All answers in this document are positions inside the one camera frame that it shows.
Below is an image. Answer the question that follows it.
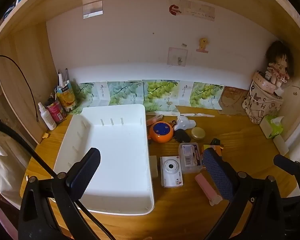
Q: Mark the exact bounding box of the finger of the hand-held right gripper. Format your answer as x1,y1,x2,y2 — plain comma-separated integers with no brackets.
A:
274,154,300,176

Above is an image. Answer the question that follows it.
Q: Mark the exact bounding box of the letter print fabric bag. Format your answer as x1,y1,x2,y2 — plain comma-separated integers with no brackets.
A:
242,71,284,125

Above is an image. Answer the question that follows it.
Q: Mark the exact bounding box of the grape print paper sheet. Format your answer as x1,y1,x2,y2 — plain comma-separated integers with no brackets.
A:
176,81,225,110
142,79,180,113
107,80,145,107

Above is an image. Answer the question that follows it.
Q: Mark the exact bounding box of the yellow lion sticker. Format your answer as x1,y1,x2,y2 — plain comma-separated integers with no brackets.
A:
196,38,210,53

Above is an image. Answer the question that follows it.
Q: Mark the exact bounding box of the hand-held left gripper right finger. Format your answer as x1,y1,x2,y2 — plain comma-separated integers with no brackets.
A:
202,147,285,240

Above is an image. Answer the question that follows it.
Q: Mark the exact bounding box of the orange round device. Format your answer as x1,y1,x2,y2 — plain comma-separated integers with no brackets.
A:
149,121,175,143

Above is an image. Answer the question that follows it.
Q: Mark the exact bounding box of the clear plastic box with label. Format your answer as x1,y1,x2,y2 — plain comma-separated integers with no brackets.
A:
178,142,205,174

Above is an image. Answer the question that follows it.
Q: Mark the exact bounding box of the thin black cable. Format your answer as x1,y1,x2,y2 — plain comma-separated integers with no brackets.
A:
0,55,39,123

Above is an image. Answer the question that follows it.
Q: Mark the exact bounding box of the gold round tin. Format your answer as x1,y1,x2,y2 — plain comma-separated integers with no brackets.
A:
191,127,206,140

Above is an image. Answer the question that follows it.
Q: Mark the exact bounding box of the orange juice carton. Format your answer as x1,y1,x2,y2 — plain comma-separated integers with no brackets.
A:
56,80,77,110

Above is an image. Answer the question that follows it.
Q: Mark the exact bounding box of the dark haired doll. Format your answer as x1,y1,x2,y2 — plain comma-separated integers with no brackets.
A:
265,41,294,88

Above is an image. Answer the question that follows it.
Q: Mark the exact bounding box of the wooden desk shelf frame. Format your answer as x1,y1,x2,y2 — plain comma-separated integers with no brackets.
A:
0,0,300,155

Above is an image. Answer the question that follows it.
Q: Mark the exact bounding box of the clear plastic wall hook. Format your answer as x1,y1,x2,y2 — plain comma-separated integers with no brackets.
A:
82,0,104,19

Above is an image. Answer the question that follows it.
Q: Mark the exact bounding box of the red can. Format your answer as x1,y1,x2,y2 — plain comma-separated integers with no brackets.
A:
45,99,67,123

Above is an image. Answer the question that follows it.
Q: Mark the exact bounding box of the pink small tube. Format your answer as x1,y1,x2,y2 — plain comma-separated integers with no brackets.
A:
147,114,164,125

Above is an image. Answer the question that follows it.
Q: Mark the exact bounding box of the black charger plug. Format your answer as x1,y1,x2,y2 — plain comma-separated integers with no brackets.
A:
174,129,191,143

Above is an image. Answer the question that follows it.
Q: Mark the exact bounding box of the paper wall note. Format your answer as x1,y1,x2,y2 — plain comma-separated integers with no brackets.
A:
182,0,215,22

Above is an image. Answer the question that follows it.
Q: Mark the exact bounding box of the white plastic storage bin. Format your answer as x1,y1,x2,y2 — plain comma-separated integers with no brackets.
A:
52,104,155,215

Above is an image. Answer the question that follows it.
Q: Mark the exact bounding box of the red wall sticker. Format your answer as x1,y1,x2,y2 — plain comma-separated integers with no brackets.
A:
169,4,182,16

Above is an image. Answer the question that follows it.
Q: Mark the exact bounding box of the pink hair roller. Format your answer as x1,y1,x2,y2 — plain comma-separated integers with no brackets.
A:
194,172,223,207

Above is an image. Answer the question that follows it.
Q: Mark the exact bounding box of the white paper strip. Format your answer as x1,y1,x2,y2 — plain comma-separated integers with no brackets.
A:
175,112,215,118

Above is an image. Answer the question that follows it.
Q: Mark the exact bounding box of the white spray bottle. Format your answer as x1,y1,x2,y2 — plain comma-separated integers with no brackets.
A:
38,102,57,131

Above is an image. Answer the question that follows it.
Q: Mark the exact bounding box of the translucent plastic container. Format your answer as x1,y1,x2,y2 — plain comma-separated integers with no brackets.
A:
273,134,290,155

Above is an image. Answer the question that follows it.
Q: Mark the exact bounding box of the white cloth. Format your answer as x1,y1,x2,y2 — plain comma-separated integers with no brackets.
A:
0,127,33,203

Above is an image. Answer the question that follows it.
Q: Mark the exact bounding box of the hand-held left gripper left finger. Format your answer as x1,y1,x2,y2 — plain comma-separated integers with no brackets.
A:
18,147,102,240

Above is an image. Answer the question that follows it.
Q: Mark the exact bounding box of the thick black braided cable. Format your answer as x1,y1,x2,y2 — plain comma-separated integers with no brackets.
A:
0,117,115,240

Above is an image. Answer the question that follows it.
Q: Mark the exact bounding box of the green tissue pack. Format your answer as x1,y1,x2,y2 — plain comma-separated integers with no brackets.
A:
259,115,285,139

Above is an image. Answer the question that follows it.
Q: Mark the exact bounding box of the white compact camera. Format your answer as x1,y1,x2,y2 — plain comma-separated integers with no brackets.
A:
160,156,184,187

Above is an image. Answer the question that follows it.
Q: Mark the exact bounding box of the transparent square sticker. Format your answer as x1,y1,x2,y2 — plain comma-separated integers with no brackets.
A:
167,47,188,67

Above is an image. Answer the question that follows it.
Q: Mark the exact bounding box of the brown printed cardboard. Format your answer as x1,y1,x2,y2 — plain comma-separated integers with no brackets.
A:
220,86,250,115

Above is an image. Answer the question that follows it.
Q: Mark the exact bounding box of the colourful puzzle cube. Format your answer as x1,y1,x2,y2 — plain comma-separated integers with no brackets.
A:
203,144,225,155

